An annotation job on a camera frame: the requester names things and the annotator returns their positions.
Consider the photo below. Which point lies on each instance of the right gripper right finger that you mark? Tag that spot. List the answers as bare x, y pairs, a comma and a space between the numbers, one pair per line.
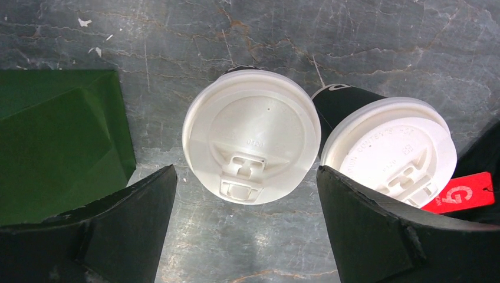
375, 238

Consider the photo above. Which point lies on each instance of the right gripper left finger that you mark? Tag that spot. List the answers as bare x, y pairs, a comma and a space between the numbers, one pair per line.
118, 238

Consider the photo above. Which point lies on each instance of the white cup lid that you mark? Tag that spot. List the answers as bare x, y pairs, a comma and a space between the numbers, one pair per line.
251, 136
398, 146

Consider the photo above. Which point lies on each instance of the green box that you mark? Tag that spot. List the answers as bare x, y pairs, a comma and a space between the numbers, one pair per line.
65, 141

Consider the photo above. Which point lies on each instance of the black paper coffee cup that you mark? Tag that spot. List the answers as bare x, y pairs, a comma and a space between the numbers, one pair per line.
335, 102

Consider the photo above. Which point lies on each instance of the red tag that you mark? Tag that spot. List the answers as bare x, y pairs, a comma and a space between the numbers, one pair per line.
462, 193

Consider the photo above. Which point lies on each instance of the black cloth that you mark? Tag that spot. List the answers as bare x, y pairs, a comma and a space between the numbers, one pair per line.
482, 156

